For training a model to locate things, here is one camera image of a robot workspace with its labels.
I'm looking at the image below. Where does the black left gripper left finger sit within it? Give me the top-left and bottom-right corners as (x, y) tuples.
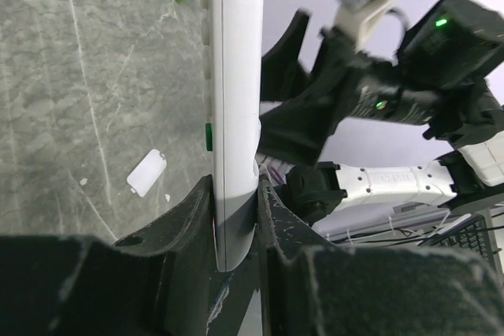
(1, 176), (214, 335)

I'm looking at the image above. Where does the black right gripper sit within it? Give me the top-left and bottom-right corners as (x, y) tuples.
(258, 9), (410, 165)

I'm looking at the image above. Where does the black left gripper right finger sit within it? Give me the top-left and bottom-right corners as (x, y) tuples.
(257, 179), (503, 335)

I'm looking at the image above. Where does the white battery cover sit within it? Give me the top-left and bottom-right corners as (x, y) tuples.
(126, 149), (167, 198)

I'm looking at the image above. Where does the white remote control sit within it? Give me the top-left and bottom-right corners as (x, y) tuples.
(201, 0), (264, 272)

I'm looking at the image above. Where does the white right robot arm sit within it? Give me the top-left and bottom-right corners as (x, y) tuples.
(258, 0), (503, 224)

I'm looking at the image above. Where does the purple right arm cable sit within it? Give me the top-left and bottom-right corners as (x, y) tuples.
(261, 157), (296, 187)

